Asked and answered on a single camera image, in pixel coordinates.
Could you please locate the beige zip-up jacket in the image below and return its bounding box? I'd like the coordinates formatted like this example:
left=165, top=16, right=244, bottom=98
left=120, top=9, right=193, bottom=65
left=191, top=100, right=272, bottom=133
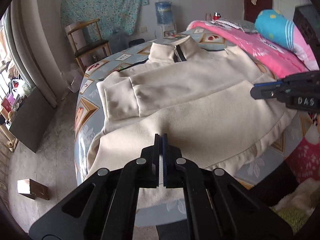
left=86, top=35, right=298, bottom=209

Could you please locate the pink floral quilt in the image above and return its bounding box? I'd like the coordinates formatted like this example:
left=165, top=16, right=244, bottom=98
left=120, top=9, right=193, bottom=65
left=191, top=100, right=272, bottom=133
left=187, top=20, right=308, bottom=78

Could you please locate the fruit-pattern blue bed sheet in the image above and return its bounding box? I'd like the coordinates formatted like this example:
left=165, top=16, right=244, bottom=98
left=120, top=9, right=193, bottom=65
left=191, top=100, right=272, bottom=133
left=73, top=26, right=313, bottom=228

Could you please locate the blue pink pillow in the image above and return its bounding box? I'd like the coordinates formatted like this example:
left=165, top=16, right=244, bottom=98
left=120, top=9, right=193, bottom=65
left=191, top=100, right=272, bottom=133
left=254, top=9, right=319, bottom=70

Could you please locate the small brown white box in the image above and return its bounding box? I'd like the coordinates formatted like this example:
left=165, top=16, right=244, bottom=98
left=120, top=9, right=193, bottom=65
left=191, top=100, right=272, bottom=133
left=17, top=179, right=49, bottom=200

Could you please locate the dark grey cabinet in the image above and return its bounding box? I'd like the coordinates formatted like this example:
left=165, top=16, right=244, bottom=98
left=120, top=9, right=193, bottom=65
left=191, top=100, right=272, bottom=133
left=9, top=88, right=55, bottom=153

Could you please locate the white water dispenser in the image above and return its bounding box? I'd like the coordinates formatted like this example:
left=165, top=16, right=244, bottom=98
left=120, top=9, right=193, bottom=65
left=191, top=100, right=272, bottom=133
left=160, top=23, right=177, bottom=38

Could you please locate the blue water bottle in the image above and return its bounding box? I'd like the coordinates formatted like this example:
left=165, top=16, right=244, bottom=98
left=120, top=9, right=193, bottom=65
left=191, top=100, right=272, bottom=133
left=155, top=1, right=174, bottom=25

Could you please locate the black bin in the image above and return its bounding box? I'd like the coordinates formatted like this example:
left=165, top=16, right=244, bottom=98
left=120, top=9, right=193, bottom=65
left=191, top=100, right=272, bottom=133
left=129, top=38, right=145, bottom=48

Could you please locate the wooden chair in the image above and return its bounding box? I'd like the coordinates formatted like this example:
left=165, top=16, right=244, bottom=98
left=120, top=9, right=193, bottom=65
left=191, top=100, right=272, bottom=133
left=66, top=18, right=111, bottom=75

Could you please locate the teal floral hanging cloth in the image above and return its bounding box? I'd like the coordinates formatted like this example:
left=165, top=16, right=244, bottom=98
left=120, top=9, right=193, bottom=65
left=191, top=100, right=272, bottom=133
left=60, top=0, right=149, bottom=39

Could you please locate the grey curtain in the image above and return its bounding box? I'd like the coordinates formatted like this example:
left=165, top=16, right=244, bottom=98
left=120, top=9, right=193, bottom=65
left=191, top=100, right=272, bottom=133
left=1, top=0, right=71, bottom=108

